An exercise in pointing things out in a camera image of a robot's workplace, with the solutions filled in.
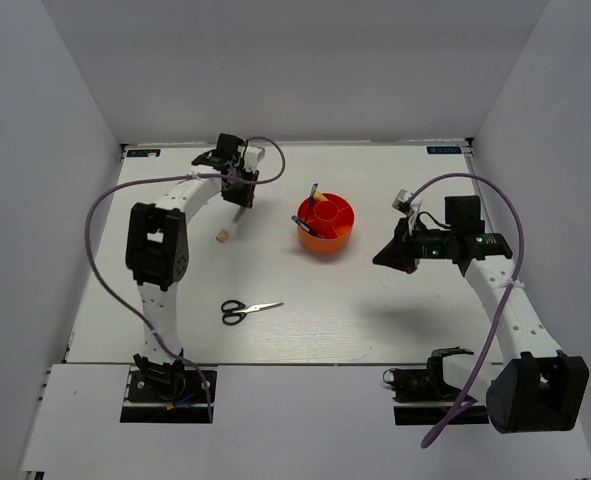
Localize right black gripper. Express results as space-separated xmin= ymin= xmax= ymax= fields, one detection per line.
xmin=373 ymin=215 xmax=456 ymax=274

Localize small tan eraser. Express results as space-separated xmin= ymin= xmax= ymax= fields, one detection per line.
xmin=216 ymin=230 xmax=229 ymax=243

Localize green gel pen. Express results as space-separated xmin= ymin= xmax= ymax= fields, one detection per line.
xmin=291 ymin=215 xmax=324 ymax=239

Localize blue gel pen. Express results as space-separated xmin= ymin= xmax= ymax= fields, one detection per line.
xmin=308 ymin=183 xmax=319 ymax=208

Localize orange-capped highlighter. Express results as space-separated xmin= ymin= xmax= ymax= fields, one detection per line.
xmin=231 ymin=207 xmax=247 ymax=224

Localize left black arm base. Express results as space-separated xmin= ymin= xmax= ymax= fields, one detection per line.
xmin=120 ymin=368 xmax=218 ymax=424

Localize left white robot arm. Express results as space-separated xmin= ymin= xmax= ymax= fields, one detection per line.
xmin=126 ymin=134 xmax=265 ymax=366

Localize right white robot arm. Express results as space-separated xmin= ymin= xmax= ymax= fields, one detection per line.
xmin=373 ymin=190 xmax=589 ymax=433

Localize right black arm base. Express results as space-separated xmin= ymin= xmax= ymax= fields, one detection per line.
xmin=382 ymin=367 xmax=490 ymax=427

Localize left blue corner label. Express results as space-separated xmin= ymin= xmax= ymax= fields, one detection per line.
xmin=126 ymin=149 xmax=161 ymax=158

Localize blue corner label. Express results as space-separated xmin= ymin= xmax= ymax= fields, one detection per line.
xmin=426 ymin=145 xmax=462 ymax=155
xmin=126 ymin=149 xmax=161 ymax=158

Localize orange round compartment container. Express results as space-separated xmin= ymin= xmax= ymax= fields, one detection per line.
xmin=296 ymin=192 xmax=355 ymax=255

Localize right blue corner label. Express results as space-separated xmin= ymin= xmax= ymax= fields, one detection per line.
xmin=426 ymin=145 xmax=462 ymax=155

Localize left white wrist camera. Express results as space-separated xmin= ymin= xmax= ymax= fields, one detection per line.
xmin=242 ymin=145 xmax=265 ymax=170

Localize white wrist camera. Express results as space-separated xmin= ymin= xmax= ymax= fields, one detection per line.
xmin=242 ymin=145 xmax=265 ymax=170
xmin=392 ymin=189 xmax=422 ymax=230

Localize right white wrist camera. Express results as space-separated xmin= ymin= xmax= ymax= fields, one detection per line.
xmin=392 ymin=189 xmax=422 ymax=230

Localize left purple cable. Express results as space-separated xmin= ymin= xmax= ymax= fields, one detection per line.
xmin=83 ymin=136 xmax=286 ymax=424

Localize black-handled scissors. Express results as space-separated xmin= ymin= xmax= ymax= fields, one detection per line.
xmin=221 ymin=299 xmax=284 ymax=326

